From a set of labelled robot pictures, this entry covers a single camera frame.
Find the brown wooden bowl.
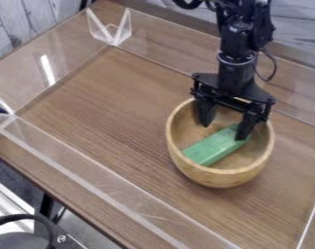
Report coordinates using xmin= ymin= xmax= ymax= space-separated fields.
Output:
xmin=165 ymin=98 xmax=274 ymax=189

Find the clear acrylic tray wall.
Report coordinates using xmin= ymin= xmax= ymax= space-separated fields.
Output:
xmin=0 ymin=3 xmax=315 ymax=249

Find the black table leg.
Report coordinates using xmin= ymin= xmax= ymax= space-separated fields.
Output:
xmin=39 ymin=194 xmax=54 ymax=218

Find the green rectangular block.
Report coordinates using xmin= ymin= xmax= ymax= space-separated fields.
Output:
xmin=182 ymin=124 xmax=250 ymax=166

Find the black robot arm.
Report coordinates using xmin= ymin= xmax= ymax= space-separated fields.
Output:
xmin=171 ymin=0 xmax=276 ymax=141

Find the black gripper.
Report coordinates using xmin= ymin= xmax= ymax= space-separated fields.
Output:
xmin=190 ymin=53 xmax=276 ymax=141

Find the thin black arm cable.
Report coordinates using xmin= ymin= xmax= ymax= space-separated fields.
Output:
xmin=251 ymin=47 xmax=280 ymax=83

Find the grey metal base plate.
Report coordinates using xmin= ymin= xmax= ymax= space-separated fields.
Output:
xmin=0 ymin=220 xmax=88 ymax=249

